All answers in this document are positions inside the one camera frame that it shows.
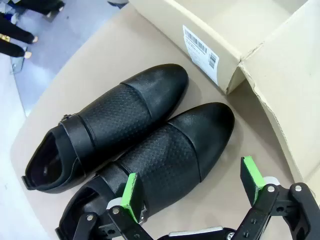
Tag background person black trousers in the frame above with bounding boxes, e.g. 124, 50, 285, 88
13, 0, 66, 18

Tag grey floor plate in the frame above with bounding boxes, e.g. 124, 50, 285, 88
9, 46, 28, 76

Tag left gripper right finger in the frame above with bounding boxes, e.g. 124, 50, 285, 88
234, 156, 320, 240

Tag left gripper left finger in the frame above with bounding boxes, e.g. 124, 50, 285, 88
72, 172, 161, 240

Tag brown cardboard shoe box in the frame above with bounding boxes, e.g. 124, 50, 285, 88
127, 0, 320, 186

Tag barefoot person black trousers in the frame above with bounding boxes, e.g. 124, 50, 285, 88
0, 12, 40, 60

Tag black leather buckle shoe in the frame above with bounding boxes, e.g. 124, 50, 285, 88
54, 101, 236, 240
21, 63, 190, 195

